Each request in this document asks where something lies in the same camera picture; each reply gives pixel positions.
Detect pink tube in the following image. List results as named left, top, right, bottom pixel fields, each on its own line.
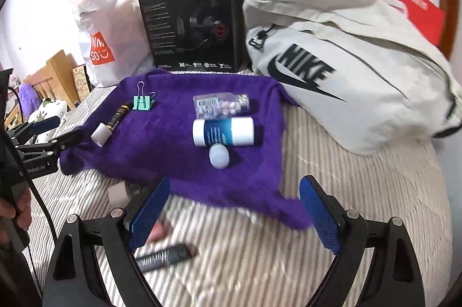
left=149, top=218, right=171, bottom=243

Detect brown wooden frame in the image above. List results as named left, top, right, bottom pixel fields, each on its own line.
left=436, top=0, right=460, bottom=59

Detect purple plush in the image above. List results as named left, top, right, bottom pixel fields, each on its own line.
left=17, top=83, right=37, bottom=113

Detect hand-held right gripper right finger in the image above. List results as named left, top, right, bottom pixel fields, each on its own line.
left=299, top=175, right=427, bottom=307

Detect light wooden headboard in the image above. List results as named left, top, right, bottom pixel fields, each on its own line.
left=22, top=50, right=79, bottom=110

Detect striped bed sheet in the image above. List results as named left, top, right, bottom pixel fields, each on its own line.
left=22, top=69, right=453, bottom=307

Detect red paper bag white handles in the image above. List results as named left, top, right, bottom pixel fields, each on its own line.
left=349, top=0, right=447, bottom=48

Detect grey waist bag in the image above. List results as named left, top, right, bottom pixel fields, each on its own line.
left=241, top=0, right=462, bottom=155

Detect white floral quilt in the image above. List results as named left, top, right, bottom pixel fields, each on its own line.
left=28, top=97, right=70, bottom=142

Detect person's left hand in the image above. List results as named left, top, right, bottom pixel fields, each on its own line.
left=0, top=184, right=34, bottom=231

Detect green binder clip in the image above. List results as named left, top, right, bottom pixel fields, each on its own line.
left=132, top=80, right=158, bottom=111

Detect dark bottle gold label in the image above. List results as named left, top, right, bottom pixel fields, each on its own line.
left=105, top=101, right=134, bottom=131

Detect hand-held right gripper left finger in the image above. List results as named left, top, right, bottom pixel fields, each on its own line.
left=42, top=176, right=171, bottom=307

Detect purple towel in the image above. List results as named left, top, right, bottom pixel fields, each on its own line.
left=59, top=72, right=314, bottom=230

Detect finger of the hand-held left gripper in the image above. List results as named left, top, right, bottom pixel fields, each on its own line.
left=6, top=115, right=60, bottom=146
left=16, top=129, right=85, bottom=155

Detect white plastic shopping bag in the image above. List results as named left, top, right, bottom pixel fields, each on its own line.
left=68, top=0, right=157, bottom=88

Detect small white round jar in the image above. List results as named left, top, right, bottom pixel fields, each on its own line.
left=208, top=143, right=231, bottom=170

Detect white bottle blue label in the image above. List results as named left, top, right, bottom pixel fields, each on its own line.
left=191, top=116, right=255, bottom=148

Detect black oblong case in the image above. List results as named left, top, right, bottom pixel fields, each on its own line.
left=135, top=244, right=191, bottom=274

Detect clear pill bottle silver cap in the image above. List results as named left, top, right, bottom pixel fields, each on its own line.
left=193, top=92, right=251, bottom=120

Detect black headset box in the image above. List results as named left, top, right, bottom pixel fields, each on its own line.
left=135, top=0, right=247, bottom=73

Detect patterned flat box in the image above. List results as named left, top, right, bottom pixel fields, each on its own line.
left=72, top=64, right=90, bottom=103

